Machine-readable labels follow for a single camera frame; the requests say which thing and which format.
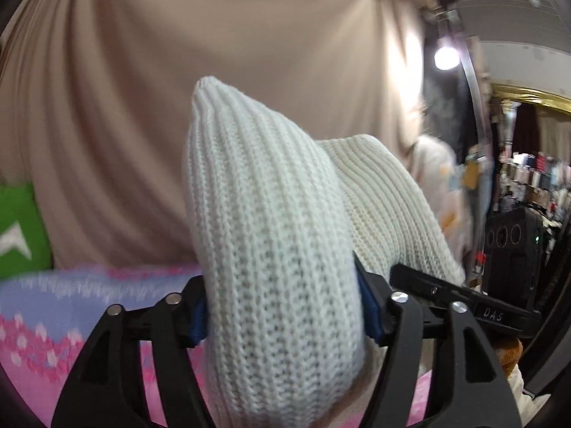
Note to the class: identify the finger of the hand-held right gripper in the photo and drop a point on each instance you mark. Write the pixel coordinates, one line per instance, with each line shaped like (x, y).
(441, 292)

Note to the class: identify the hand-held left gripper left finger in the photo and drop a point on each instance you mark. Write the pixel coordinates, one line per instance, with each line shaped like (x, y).
(197, 321)

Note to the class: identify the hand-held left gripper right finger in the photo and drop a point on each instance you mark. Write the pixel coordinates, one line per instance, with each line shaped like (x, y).
(372, 312)

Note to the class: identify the white navy red knit sweater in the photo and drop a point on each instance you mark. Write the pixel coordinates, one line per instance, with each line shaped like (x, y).
(267, 232)

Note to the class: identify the rack of folded clothes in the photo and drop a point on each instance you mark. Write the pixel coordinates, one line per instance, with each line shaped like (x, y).
(535, 183)

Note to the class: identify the hanging cream printed garment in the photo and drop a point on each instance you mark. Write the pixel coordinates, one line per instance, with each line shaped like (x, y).
(437, 165)

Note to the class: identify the curved metal pole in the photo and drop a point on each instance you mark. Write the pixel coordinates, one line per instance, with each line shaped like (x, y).
(473, 80)

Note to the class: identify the green plush pillow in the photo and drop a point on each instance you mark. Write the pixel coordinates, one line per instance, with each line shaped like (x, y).
(18, 205)

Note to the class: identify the bright round lamp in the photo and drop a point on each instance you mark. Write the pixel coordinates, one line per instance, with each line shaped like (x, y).
(446, 55)

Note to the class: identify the beige ribbed garment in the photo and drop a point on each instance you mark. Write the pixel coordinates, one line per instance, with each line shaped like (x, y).
(223, 31)

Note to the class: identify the gold ornate frame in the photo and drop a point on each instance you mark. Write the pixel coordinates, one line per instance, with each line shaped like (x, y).
(535, 98)

